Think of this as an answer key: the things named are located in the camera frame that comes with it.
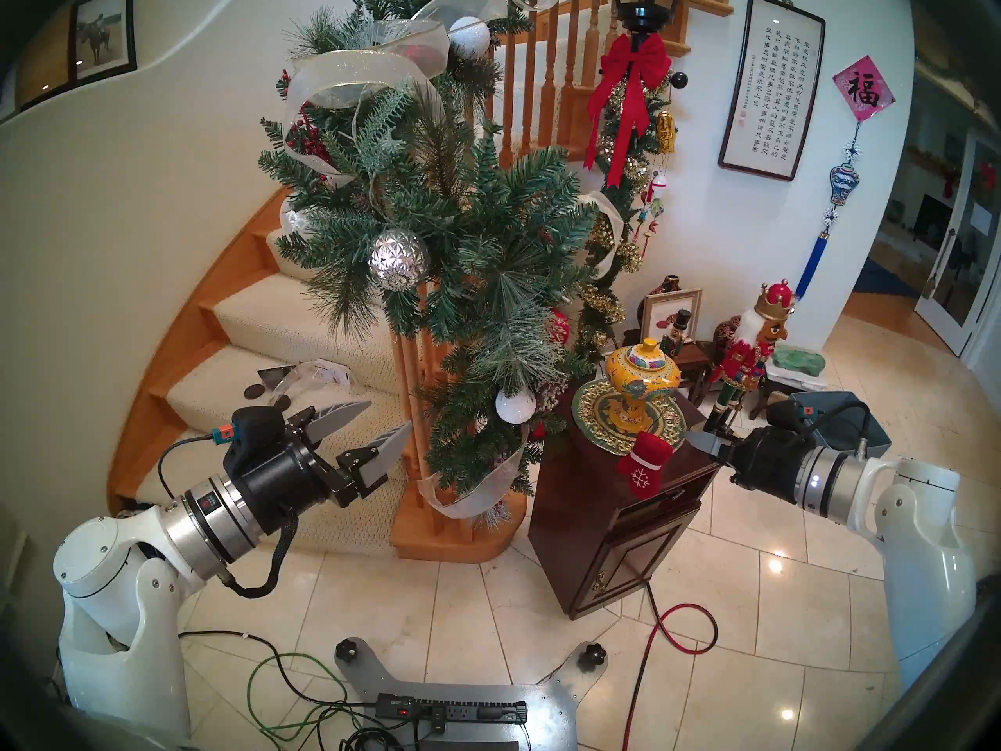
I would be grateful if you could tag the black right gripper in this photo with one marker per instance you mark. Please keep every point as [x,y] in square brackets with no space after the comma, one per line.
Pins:
[770,464]

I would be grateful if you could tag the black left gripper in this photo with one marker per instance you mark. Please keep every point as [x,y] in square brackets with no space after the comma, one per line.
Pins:
[285,483]

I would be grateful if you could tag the red mitten ornament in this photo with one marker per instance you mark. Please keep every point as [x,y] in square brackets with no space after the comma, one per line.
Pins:
[645,468]

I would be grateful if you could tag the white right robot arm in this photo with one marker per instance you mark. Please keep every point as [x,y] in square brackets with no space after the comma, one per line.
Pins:
[931,569]

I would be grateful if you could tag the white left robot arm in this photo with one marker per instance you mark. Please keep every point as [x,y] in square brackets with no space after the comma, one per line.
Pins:
[109,569]

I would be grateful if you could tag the white ball ornament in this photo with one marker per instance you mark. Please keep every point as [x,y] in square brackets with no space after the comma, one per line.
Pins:
[469,37]
[514,405]

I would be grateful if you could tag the silver faceted ball ornament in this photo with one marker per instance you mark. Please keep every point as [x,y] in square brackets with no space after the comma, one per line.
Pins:
[397,260]

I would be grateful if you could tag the red ribbed ball ornament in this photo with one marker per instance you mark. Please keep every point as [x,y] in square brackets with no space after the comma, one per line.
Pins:
[559,328]

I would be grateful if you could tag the shiny silver ball ornament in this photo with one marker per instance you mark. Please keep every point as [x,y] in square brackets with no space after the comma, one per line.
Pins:
[295,219]

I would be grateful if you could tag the small snowman ornament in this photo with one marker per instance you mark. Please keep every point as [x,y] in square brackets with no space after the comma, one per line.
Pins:
[655,186]

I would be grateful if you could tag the gold bell ornament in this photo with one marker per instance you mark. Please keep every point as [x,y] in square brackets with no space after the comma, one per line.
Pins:
[665,131]

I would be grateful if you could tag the black ball ornament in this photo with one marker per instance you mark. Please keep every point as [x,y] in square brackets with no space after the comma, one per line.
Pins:
[679,80]

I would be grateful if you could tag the clear plastic packaging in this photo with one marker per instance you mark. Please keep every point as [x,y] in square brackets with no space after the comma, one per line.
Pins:
[321,372]

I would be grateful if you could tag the large red nutcracker figure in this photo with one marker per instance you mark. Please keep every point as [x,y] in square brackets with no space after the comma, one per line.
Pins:
[743,350]

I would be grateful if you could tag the yellow lidded ceramic jar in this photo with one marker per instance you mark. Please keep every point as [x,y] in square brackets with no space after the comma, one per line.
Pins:
[641,375]

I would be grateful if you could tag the dark red cloisonne jar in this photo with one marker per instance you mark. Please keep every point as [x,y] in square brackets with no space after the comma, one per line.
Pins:
[727,336]

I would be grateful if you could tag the green stone carving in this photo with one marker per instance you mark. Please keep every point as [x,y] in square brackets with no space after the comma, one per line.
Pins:
[799,361]

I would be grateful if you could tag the small black-hat nutcracker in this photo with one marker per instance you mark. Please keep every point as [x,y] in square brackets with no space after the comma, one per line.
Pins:
[679,327]

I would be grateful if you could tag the green gold round plate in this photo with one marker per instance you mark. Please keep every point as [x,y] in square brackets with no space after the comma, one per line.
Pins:
[594,413]

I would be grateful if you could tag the carpeted wooden staircase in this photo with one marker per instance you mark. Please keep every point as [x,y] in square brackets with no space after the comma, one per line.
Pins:
[289,327]

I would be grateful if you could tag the dark wood cabinet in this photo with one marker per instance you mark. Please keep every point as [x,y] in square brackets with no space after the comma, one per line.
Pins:
[594,538]

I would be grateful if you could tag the grey plastic bin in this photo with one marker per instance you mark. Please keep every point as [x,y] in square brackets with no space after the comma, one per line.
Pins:
[880,440]

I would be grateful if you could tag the dark brown vase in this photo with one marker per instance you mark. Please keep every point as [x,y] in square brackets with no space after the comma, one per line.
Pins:
[670,284]

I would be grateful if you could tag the frosted pinecone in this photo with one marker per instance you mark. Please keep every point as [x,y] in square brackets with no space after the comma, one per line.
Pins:
[551,396]

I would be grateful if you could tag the black knob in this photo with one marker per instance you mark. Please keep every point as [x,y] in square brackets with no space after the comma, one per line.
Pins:
[348,649]
[593,654]

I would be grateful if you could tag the white glass door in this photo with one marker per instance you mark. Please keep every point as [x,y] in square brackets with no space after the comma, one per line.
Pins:
[938,319]

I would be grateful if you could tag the black power strip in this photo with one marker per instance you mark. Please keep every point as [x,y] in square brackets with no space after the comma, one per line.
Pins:
[461,710]

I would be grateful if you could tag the blue tassel knot charm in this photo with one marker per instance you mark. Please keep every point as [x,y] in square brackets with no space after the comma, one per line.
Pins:
[843,182]

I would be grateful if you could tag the red berry sprig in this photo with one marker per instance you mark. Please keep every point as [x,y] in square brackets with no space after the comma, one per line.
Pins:
[309,143]

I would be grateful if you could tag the wooden balustrade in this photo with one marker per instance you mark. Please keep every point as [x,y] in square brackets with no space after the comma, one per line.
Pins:
[571,116]

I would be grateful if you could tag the framed calligraphy scroll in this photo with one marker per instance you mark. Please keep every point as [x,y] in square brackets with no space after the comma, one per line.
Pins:
[770,84]

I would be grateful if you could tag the decorated green pine garland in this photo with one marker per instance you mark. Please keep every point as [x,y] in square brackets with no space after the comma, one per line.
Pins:
[360,69]

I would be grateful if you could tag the red diamond fu hanging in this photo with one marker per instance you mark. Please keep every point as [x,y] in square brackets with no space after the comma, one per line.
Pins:
[864,90]

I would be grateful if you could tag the red bow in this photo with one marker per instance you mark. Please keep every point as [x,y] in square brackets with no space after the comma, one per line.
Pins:
[629,61]

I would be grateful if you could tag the black lantern lamp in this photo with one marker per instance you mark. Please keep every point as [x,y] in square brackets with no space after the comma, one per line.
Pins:
[645,2]

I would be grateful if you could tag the framed horse photo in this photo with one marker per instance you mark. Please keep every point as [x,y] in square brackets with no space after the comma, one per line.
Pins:
[100,37]

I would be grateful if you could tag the brown framed picture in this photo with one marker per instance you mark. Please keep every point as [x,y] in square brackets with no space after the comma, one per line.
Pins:
[43,65]

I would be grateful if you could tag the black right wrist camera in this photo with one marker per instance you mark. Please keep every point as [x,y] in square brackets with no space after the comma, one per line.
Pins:
[786,421]

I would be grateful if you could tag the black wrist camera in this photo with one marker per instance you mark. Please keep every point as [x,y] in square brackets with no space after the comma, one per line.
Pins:
[254,432]
[786,421]

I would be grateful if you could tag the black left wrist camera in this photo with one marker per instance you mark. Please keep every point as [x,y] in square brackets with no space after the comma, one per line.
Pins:
[254,432]

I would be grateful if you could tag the small white picture frame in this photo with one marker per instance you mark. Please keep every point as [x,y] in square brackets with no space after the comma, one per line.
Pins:
[663,317]

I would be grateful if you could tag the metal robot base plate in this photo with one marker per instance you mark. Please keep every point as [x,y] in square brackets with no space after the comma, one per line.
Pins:
[555,710]

